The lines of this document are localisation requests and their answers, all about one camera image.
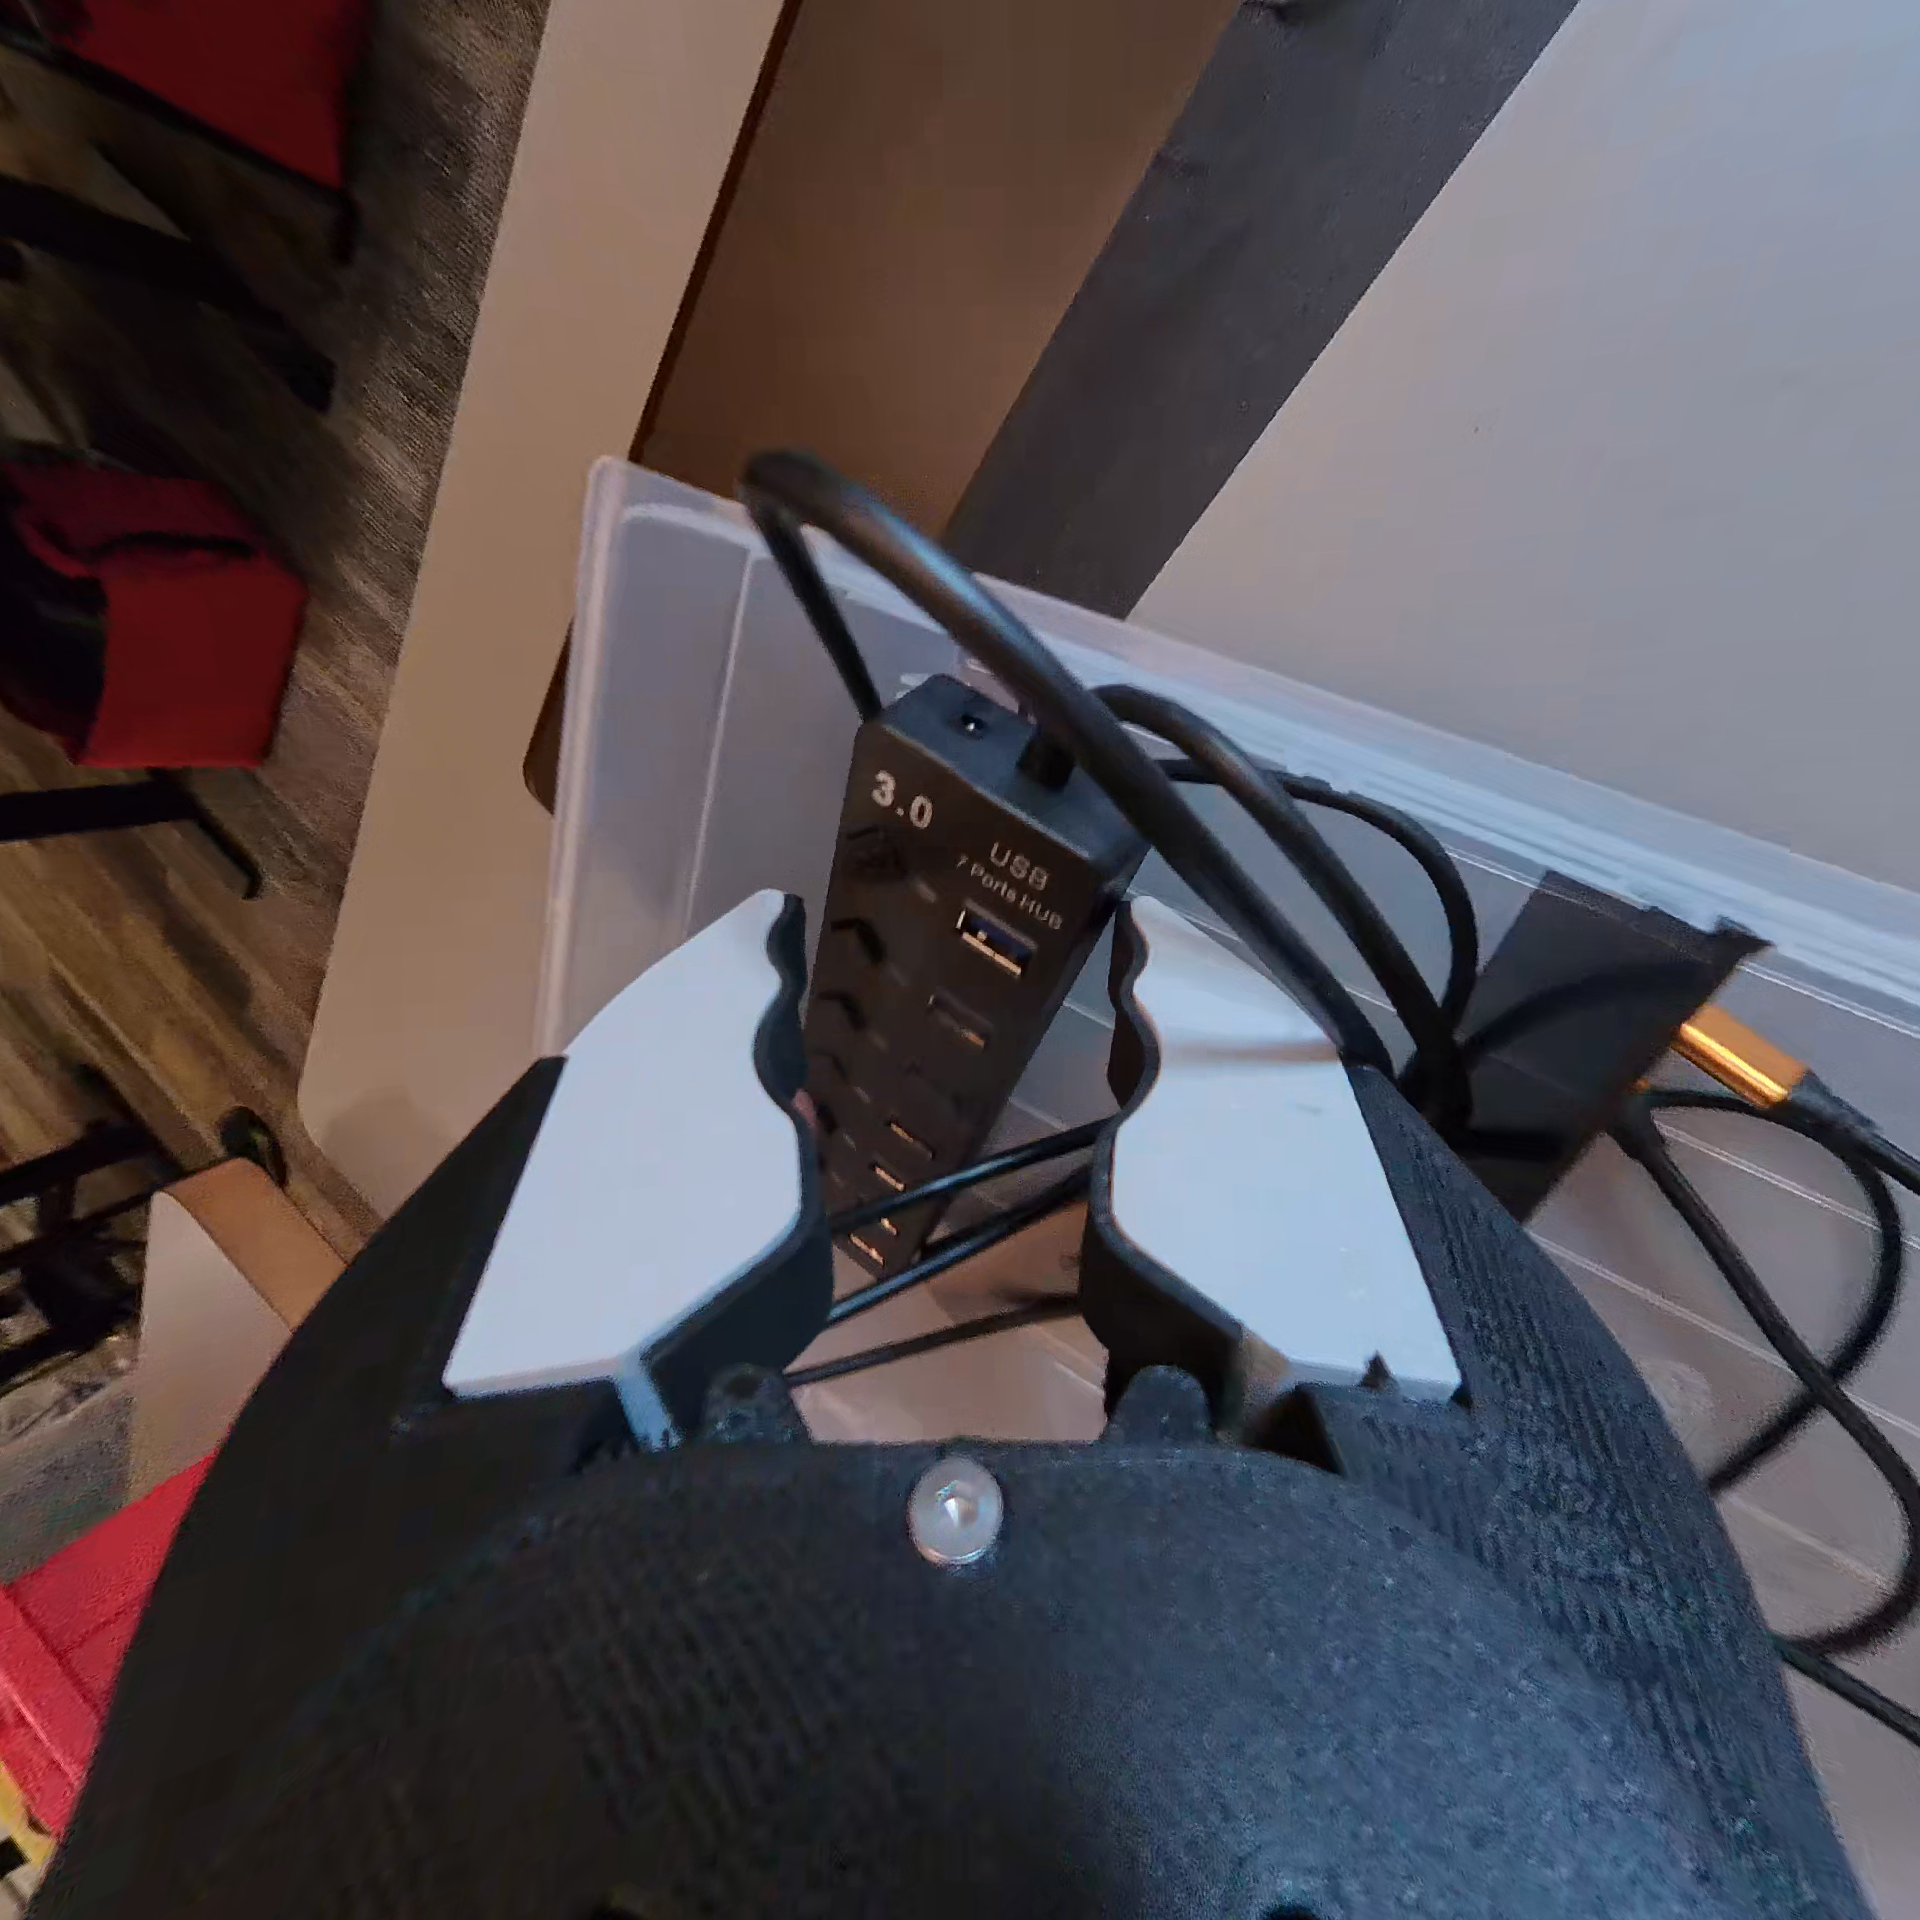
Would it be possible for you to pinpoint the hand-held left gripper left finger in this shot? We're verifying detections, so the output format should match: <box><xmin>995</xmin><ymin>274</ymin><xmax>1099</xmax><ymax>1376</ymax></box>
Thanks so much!
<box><xmin>440</xmin><ymin>889</ymin><xmax>836</xmax><ymax>1451</ymax></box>

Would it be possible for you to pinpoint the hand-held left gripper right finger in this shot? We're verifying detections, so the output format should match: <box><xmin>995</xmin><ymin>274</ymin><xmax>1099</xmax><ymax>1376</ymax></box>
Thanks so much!
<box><xmin>1079</xmin><ymin>894</ymin><xmax>1467</xmax><ymax>1444</ymax></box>

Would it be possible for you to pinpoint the clear plastic bin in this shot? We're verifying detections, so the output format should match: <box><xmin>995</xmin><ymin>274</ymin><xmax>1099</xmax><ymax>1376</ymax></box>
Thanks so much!
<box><xmin>537</xmin><ymin>456</ymin><xmax>1920</xmax><ymax>1667</ymax></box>

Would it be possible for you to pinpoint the red plastic bin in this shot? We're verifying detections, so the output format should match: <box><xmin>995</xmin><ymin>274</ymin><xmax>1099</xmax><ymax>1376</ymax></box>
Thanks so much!
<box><xmin>0</xmin><ymin>1451</ymin><xmax>215</xmax><ymax>1855</ymax></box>

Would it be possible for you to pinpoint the black bin divider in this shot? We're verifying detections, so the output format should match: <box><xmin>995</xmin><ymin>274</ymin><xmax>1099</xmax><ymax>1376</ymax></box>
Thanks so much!
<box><xmin>1411</xmin><ymin>867</ymin><xmax>1776</xmax><ymax>1220</ymax></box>

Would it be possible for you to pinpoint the red bag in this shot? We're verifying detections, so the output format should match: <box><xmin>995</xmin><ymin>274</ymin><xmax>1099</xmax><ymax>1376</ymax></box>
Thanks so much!
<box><xmin>59</xmin><ymin>0</ymin><xmax>372</xmax><ymax>195</ymax></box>
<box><xmin>0</xmin><ymin>458</ymin><xmax>313</xmax><ymax>770</ymax></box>

